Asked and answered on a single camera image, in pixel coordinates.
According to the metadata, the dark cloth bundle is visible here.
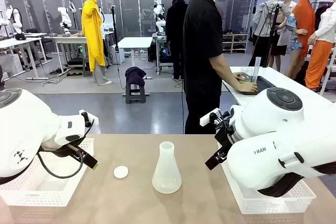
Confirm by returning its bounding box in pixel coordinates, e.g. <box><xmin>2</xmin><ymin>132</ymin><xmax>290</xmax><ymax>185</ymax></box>
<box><xmin>124</xmin><ymin>66</ymin><xmax>147</xmax><ymax>88</ymax></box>

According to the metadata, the mannequin in grey shirt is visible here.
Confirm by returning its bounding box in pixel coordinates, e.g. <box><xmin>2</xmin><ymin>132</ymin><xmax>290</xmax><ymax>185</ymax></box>
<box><xmin>249</xmin><ymin>0</ymin><xmax>292</xmax><ymax>68</ymax></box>

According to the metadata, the grey step stool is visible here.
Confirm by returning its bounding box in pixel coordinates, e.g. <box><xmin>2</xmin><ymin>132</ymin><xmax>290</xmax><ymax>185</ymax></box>
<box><xmin>125</xmin><ymin>82</ymin><xmax>147</xmax><ymax>105</ymax></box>

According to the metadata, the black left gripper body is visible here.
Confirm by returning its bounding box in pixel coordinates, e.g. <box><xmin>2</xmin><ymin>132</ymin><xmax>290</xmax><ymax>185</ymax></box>
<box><xmin>54</xmin><ymin>136</ymin><xmax>88</xmax><ymax>159</ymax></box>

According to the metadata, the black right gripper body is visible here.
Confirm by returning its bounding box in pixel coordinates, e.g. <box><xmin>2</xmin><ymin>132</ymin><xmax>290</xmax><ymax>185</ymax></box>
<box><xmin>214</xmin><ymin>111</ymin><xmax>237</xmax><ymax>157</ymax></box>

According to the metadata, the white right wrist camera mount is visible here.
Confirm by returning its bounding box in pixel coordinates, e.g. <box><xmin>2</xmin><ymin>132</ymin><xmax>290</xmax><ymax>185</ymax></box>
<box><xmin>199</xmin><ymin>108</ymin><xmax>222</xmax><ymax>127</ymax></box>

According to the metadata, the person in black hoodie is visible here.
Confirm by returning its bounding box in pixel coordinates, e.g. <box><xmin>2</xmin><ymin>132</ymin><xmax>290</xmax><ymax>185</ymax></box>
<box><xmin>165</xmin><ymin>0</ymin><xmax>189</xmax><ymax>82</ymax></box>

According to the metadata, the person in yellow top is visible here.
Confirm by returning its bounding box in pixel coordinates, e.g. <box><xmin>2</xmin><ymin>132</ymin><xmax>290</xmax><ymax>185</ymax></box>
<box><xmin>81</xmin><ymin>0</ymin><xmax>114</xmax><ymax>86</ymax></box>

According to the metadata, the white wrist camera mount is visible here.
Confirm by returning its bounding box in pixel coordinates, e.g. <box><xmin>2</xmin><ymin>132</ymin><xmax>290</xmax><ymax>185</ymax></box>
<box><xmin>199</xmin><ymin>108</ymin><xmax>222</xmax><ymax>127</ymax></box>
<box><xmin>78</xmin><ymin>109</ymin><xmax>99</xmax><ymax>126</ymax></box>

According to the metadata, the clear plastic graduated cylinder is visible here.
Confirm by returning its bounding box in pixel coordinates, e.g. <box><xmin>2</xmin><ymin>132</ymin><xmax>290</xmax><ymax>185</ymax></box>
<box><xmin>251</xmin><ymin>56</ymin><xmax>261</xmax><ymax>83</ymax></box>

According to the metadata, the white workbench with trays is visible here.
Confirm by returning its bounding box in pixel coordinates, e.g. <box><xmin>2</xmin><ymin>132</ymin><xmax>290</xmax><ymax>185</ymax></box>
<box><xmin>44</xmin><ymin>32</ymin><xmax>89</xmax><ymax>77</ymax></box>

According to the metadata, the white perforated plastic basket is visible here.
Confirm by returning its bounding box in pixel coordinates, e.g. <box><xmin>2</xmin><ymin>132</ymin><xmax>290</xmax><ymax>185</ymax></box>
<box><xmin>0</xmin><ymin>137</ymin><xmax>95</xmax><ymax>207</ymax></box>
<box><xmin>217</xmin><ymin>141</ymin><xmax>317</xmax><ymax>215</ymax></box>

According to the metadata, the white drawer cabinet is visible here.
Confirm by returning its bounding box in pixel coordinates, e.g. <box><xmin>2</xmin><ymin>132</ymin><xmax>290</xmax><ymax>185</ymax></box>
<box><xmin>0</xmin><ymin>53</ymin><xmax>24</xmax><ymax>76</ymax></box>

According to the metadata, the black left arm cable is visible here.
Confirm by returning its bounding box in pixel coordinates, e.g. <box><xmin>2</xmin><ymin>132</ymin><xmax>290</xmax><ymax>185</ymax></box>
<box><xmin>36</xmin><ymin>118</ymin><xmax>96</xmax><ymax>180</ymax></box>

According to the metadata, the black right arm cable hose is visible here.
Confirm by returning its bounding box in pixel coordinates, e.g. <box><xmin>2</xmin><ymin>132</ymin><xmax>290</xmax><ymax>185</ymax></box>
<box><xmin>258</xmin><ymin>163</ymin><xmax>336</xmax><ymax>198</ymax></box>

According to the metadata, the clear plastic beaker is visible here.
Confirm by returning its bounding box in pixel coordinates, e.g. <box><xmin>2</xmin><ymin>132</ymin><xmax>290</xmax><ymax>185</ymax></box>
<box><xmin>240</xmin><ymin>67</ymin><xmax>254</xmax><ymax>84</ymax></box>

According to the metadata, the mannequin in orange dress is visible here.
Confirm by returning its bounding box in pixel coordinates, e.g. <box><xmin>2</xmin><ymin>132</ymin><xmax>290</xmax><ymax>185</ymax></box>
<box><xmin>285</xmin><ymin>0</ymin><xmax>319</xmax><ymax>79</ymax></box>

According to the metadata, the person's left hand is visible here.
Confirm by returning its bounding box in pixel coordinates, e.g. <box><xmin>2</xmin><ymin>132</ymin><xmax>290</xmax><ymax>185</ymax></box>
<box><xmin>233</xmin><ymin>72</ymin><xmax>249</xmax><ymax>82</ymax></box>

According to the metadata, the figure in white shirt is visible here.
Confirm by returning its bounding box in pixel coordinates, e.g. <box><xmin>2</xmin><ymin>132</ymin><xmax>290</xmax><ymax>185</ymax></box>
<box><xmin>270</xmin><ymin>0</ymin><xmax>303</xmax><ymax>70</ymax></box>

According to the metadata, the person in black T-shirt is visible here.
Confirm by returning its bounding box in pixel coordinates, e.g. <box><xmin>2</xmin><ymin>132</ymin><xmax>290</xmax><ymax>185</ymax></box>
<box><xmin>183</xmin><ymin>0</ymin><xmax>242</xmax><ymax>135</ymax></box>

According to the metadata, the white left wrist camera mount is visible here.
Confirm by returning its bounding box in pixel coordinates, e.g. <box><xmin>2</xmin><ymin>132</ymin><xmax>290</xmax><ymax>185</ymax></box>
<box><xmin>78</xmin><ymin>109</ymin><xmax>99</xmax><ymax>126</ymax></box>

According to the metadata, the person's right hand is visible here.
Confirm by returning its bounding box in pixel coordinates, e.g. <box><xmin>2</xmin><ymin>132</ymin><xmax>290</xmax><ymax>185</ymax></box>
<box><xmin>237</xmin><ymin>80</ymin><xmax>259</xmax><ymax>94</ymax></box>

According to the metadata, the white shoe rack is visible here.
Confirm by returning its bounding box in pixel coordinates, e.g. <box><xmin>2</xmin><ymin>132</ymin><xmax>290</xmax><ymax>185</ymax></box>
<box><xmin>222</xmin><ymin>33</ymin><xmax>250</xmax><ymax>54</ymax></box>

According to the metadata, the small white table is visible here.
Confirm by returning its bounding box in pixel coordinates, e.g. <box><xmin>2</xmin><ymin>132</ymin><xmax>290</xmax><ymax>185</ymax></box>
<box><xmin>117</xmin><ymin>36</ymin><xmax>154</xmax><ymax>81</ymax></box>

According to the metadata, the black plastic tray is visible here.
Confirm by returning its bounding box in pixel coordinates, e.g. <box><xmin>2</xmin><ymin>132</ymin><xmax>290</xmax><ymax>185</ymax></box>
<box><xmin>237</xmin><ymin>75</ymin><xmax>277</xmax><ymax>96</ymax></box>

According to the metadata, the translucent plastic conical flask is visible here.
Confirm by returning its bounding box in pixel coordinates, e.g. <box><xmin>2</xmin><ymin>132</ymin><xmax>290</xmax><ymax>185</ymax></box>
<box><xmin>152</xmin><ymin>141</ymin><xmax>183</xmax><ymax>195</ymax></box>

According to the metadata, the mannequin in white jacket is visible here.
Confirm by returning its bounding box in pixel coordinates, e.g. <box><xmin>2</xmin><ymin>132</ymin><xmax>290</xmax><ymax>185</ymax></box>
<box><xmin>305</xmin><ymin>0</ymin><xmax>336</xmax><ymax>91</ymax></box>

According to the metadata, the long white desk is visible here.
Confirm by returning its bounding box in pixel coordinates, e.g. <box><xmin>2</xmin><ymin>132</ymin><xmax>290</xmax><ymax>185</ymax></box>
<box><xmin>0</xmin><ymin>32</ymin><xmax>52</xmax><ymax>81</ymax></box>

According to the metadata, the black camera tripod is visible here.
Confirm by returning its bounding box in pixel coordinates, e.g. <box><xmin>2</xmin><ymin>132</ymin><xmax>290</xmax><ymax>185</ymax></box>
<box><xmin>261</xmin><ymin>1</ymin><xmax>285</xmax><ymax>68</ymax></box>

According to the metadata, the black light stand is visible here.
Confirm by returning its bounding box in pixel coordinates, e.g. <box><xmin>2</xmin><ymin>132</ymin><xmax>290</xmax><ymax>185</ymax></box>
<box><xmin>109</xmin><ymin>4</ymin><xmax>127</xmax><ymax>90</ymax></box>

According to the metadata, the white round flask cap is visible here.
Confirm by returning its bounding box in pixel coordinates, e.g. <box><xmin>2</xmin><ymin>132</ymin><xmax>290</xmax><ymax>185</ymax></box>
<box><xmin>113</xmin><ymin>165</ymin><xmax>129</xmax><ymax>180</ymax></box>

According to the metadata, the person's right forearm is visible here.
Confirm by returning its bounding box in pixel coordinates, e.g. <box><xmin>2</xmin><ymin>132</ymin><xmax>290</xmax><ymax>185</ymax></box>
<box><xmin>209</xmin><ymin>55</ymin><xmax>244</xmax><ymax>91</ymax></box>

